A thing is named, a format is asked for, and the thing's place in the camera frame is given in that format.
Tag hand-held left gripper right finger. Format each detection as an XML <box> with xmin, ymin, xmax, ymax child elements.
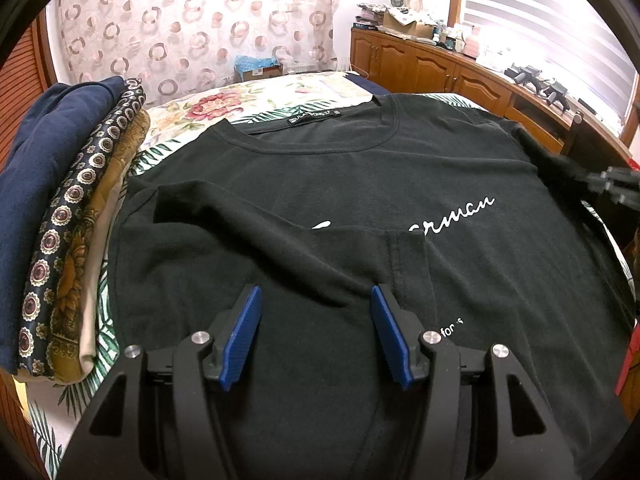
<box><xmin>370</xmin><ymin>284</ymin><xmax>581</xmax><ymax>480</ymax></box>

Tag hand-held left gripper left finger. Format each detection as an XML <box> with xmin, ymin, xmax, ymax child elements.
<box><xmin>60</xmin><ymin>284</ymin><xmax>263</xmax><ymax>480</ymax></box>

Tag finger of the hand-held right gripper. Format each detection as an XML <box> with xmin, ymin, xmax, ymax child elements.
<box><xmin>582</xmin><ymin>166</ymin><xmax>640</xmax><ymax>207</ymax></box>

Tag black t-shirt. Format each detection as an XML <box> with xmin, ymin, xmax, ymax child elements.
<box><xmin>107</xmin><ymin>92</ymin><xmax>636</xmax><ymax>480</ymax></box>

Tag black tool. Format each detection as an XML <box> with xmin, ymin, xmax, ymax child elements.
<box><xmin>537</xmin><ymin>80</ymin><xmax>572</xmax><ymax>112</ymax></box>
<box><xmin>504</xmin><ymin>64</ymin><xmax>544</xmax><ymax>87</ymax></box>

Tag folded beige garment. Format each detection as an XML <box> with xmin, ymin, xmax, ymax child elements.
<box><xmin>79</xmin><ymin>175</ymin><xmax>127</xmax><ymax>376</ymax></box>

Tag folded mustard patterned garment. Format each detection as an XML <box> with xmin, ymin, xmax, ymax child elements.
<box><xmin>50</xmin><ymin>110</ymin><xmax>152</xmax><ymax>387</ymax></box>

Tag red cloth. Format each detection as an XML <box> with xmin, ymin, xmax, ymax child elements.
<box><xmin>616</xmin><ymin>305</ymin><xmax>640</xmax><ymax>401</ymax></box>

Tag striped window blinds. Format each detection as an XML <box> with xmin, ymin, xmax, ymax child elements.
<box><xmin>462</xmin><ymin>0</ymin><xmax>640</xmax><ymax>128</ymax></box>

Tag pink container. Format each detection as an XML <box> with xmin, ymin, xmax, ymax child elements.
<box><xmin>462</xmin><ymin>25</ymin><xmax>484</xmax><ymax>57</ymax></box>

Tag leaf-print bed sheet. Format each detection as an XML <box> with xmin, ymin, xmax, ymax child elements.
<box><xmin>20</xmin><ymin>91</ymin><xmax>633</xmax><ymax>480</ymax></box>

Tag wooden cabinet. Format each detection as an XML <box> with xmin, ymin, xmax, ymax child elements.
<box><xmin>350</xmin><ymin>27</ymin><xmax>637</xmax><ymax>162</ymax></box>

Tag folded navy medallion-print garment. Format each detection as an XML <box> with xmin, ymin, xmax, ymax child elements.
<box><xmin>17</xmin><ymin>77</ymin><xmax>147</xmax><ymax>382</ymax></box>

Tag group of small bottles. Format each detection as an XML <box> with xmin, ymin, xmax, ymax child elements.
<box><xmin>432</xmin><ymin>20</ymin><xmax>464</xmax><ymax>47</ymax></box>

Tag floral blanket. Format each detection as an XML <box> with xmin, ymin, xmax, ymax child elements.
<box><xmin>144</xmin><ymin>72</ymin><xmax>377</xmax><ymax>127</ymax></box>

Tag cardboard box by curtain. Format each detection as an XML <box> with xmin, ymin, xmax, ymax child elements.
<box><xmin>237</xmin><ymin>64</ymin><xmax>284</xmax><ymax>81</ymax></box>

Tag open cardboard box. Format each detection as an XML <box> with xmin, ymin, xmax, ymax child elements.
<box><xmin>382</xmin><ymin>9</ymin><xmax>437</xmax><ymax>39</ymax></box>

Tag blue plastic bag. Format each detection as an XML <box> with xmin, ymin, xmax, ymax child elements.
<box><xmin>234</xmin><ymin>53</ymin><xmax>277</xmax><ymax>73</ymax></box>

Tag ring-pattern curtain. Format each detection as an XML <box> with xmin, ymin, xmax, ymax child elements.
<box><xmin>54</xmin><ymin>0</ymin><xmax>347</xmax><ymax>107</ymax></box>

